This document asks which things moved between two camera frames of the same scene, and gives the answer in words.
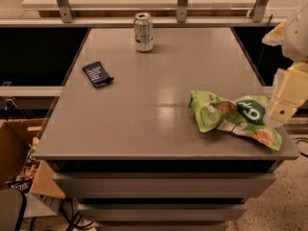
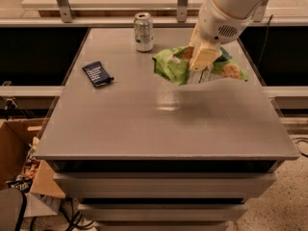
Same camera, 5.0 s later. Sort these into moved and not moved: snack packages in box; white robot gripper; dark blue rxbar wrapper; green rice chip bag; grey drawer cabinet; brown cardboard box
Moved: white robot gripper; green rice chip bag
Not moved: grey drawer cabinet; snack packages in box; brown cardboard box; dark blue rxbar wrapper
